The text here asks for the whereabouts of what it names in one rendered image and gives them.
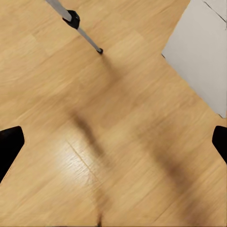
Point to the desk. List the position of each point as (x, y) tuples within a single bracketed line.
[(197, 51)]

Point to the camera tripod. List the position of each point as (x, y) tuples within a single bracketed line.
[(72, 19)]

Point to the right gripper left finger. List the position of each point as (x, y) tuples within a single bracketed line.
[(11, 142)]

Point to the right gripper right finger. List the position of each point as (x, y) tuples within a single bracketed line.
[(219, 140)]

